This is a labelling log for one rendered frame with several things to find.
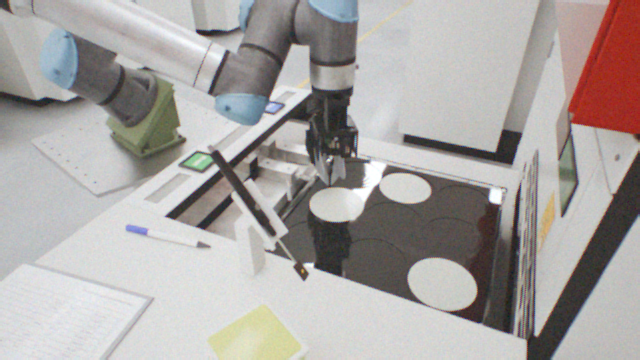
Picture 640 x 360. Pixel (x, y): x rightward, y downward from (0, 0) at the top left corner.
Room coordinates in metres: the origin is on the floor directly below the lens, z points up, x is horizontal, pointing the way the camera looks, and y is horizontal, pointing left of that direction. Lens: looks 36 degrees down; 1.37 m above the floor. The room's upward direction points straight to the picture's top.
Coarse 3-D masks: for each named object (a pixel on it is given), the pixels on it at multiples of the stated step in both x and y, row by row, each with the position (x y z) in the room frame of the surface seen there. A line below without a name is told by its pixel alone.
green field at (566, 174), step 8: (568, 144) 0.44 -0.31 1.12; (568, 152) 0.42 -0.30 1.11; (560, 160) 0.44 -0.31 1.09; (568, 160) 0.40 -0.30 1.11; (560, 168) 0.43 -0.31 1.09; (568, 168) 0.39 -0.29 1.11; (560, 176) 0.41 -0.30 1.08; (568, 176) 0.38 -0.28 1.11; (560, 184) 0.39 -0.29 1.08; (568, 184) 0.36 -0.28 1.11; (560, 192) 0.38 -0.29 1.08; (568, 192) 0.35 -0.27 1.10
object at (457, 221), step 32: (352, 160) 0.74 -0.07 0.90; (448, 192) 0.62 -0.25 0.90; (480, 192) 0.62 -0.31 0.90; (288, 224) 0.53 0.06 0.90; (320, 224) 0.53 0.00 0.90; (352, 224) 0.53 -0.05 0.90; (384, 224) 0.53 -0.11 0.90; (416, 224) 0.53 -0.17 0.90; (448, 224) 0.53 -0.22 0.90; (480, 224) 0.53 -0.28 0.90; (288, 256) 0.45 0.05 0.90; (320, 256) 0.45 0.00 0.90; (352, 256) 0.45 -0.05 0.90; (384, 256) 0.45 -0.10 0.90; (416, 256) 0.45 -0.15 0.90; (448, 256) 0.45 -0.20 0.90; (480, 256) 0.45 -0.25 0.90; (384, 288) 0.39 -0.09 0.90; (480, 288) 0.39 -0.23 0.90; (480, 320) 0.33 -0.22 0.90
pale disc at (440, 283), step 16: (416, 272) 0.42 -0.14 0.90; (432, 272) 0.42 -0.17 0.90; (448, 272) 0.42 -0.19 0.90; (464, 272) 0.42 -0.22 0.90; (416, 288) 0.39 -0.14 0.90; (432, 288) 0.39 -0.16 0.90; (448, 288) 0.39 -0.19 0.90; (464, 288) 0.39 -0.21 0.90; (432, 304) 0.36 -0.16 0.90; (448, 304) 0.36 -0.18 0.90; (464, 304) 0.36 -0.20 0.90
